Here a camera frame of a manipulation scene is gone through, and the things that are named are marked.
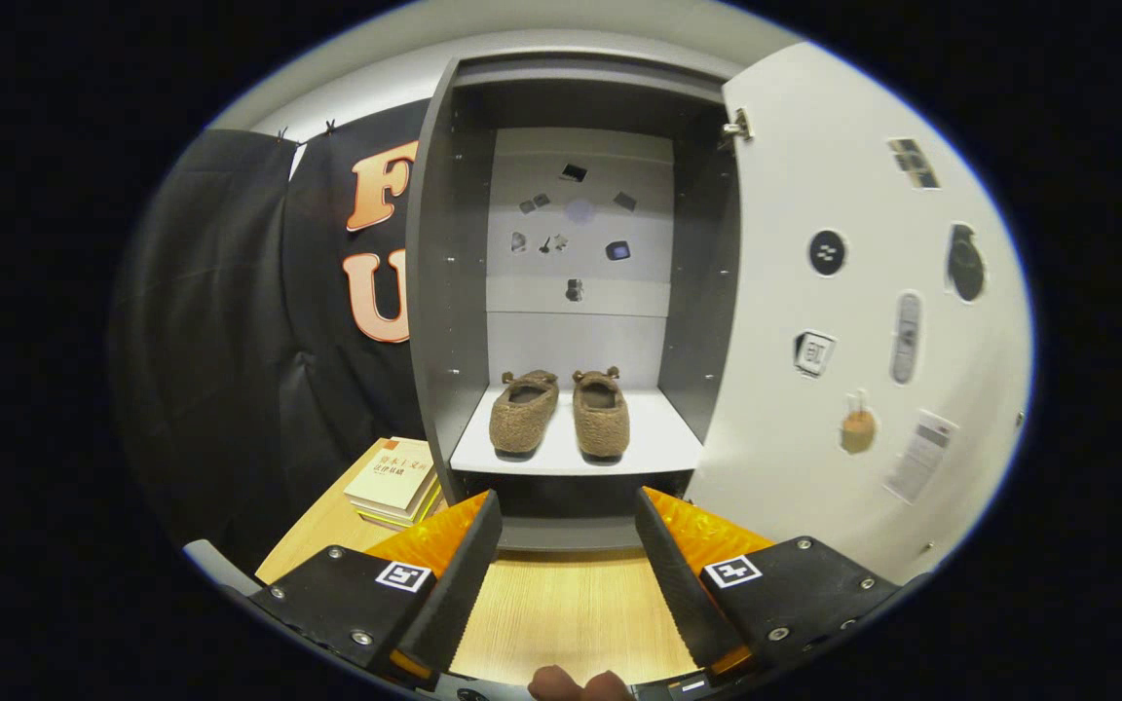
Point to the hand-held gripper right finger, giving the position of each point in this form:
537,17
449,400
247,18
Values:
683,584

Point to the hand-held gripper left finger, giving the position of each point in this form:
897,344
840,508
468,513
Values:
464,574

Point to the brown fuzzy shoe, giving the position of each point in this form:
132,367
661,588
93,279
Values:
602,419
522,419

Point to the beige shoe cabinet door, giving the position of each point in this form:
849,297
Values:
785,438

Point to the dark grey shoe cabinet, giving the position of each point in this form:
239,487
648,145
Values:
444,292

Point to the light grey cabinet shelf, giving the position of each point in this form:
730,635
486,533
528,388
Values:
658,438

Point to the metal door hinge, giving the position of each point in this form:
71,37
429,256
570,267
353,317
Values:
738,125

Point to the yellow-edged book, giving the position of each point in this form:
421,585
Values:
391,519

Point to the beige cover book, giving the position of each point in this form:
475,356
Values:
391,477

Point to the black backdrop cloth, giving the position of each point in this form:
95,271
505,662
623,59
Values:
230,341

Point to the row of black cloth clips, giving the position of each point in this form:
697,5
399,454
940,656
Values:
331,128

